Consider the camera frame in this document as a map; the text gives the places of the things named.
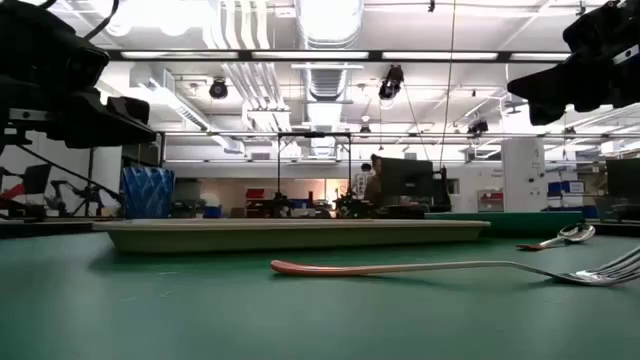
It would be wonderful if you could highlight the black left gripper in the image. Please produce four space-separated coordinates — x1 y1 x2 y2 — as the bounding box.
29 22 159 149

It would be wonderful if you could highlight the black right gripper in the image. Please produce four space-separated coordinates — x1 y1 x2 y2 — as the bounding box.
507 0 640 126

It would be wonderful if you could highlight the blue faceted cup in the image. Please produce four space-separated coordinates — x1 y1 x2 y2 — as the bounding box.
121 166 176 220

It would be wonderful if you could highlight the teal plastic plate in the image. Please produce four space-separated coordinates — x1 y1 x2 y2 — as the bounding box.
424 211 585 239

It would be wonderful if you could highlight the steel spoon orange handle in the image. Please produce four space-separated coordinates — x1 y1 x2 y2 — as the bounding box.
516 222 597 251

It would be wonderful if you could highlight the steel fork orange handle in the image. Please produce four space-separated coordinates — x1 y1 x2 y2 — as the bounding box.
270 244 640 287

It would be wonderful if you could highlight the beige plastic tray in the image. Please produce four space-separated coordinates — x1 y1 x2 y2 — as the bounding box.
92 218 491 254

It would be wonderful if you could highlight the black diagonal strut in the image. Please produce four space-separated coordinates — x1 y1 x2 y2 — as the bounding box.
14 143 124 202

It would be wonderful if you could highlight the blue storage box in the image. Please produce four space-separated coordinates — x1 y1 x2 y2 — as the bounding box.
547 179 586 196

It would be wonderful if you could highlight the black computer monitor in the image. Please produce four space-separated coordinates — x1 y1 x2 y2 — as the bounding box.
606 158 640 199
380 157 435 206
22 163 53 195

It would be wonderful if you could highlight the shelf with red bins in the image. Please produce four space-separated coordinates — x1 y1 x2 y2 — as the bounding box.
477 188 505 214

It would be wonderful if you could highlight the black overhead light beam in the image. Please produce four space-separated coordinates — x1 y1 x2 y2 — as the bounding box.
107 48 571 64

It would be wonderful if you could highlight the green table mat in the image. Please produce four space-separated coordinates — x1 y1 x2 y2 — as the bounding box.
0 219 640 360

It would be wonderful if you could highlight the person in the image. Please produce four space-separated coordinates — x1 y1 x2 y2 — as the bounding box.
351 162 374 200
363 153 385 206

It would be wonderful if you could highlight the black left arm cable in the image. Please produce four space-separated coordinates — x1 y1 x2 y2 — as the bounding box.
82 0 121 42

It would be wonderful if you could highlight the thin black hanging cable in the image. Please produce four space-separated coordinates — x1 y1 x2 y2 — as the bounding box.
438 0 458 171

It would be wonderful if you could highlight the black gantry frame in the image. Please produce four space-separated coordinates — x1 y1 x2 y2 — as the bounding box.
276 131 353 216

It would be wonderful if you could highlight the silver ventilation duct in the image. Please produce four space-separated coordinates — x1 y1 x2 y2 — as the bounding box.
294 0 365 104

